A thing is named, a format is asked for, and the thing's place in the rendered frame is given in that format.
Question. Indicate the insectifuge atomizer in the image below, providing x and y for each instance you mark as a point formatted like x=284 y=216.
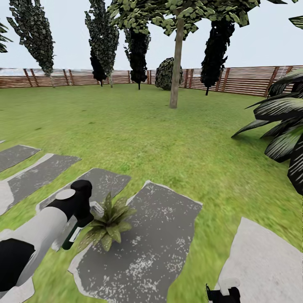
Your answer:
x=72 y=236

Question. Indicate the bush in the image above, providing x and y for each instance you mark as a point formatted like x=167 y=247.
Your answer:
x=164 y=73
x=288 y=108

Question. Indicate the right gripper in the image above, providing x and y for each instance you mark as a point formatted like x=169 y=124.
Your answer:
x=217 y=297

